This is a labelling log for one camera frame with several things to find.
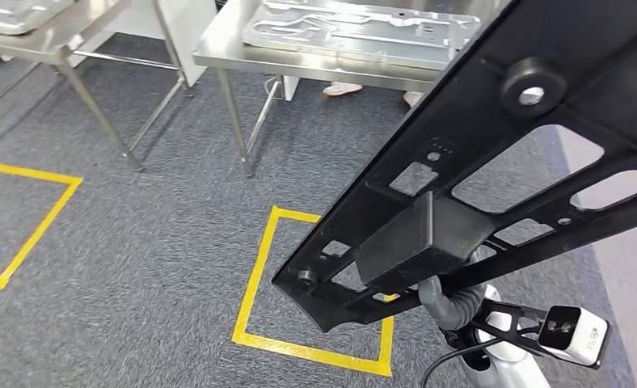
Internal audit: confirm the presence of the stainless steel workbench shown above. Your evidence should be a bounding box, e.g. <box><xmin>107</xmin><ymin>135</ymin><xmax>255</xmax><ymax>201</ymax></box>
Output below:
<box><xmin>192</xmin><ymin>0</ymin><xmax>513</xmax><ymax>180</ymax></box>

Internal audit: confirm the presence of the black camera cable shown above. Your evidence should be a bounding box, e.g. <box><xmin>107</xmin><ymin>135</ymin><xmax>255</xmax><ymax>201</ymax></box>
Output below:
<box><xmin>420</xmin><ymin>335</ymin><xmax>507</xmax><ymax>388</ymax></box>

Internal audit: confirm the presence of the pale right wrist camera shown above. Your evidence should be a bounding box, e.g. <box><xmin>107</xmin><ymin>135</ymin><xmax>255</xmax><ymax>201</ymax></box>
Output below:
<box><xmin>538</xmin><ymin>305</ymin><xmax>611</xmax><ymax>369</ymax></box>

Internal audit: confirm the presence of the grey stamped metal plate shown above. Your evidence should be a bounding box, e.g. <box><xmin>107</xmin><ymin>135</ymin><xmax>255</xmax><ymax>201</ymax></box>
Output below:
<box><xmin>0</xmin><ymin>0</ymin><xmax>77</xmax><ymax>36</ymax></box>
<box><xmin>242</xmin><ymin>0</ymin><xmax>483</xmax><ymax>72</ymax></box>

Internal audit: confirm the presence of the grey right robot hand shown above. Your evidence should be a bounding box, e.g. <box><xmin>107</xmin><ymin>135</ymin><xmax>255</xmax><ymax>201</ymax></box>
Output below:
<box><xmin>417</xmin><ymin>275</ymin><xmax>458</xmax><ymax>331</ymax></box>

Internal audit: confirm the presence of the white cabinet panel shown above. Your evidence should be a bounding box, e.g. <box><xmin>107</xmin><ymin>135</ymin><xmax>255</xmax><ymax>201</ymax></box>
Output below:
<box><xmin>109</xmin><ymin>0</ymin><xmax>219</xmax><ymax>90</ymax></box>

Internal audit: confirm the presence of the stainless steel table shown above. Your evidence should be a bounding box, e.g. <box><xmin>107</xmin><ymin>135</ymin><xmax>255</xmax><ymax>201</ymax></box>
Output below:
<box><xmin>0</xmin><ymin>0</ymin><xmax>192</xmax><ymax>174</ymax></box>

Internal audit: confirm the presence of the black plastic bracket part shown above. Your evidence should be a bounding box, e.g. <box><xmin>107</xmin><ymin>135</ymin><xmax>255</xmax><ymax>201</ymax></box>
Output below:
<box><xmin>271</xmin><ymin>0</ymin><xmax>637</xmax><ymax>334</ymax></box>

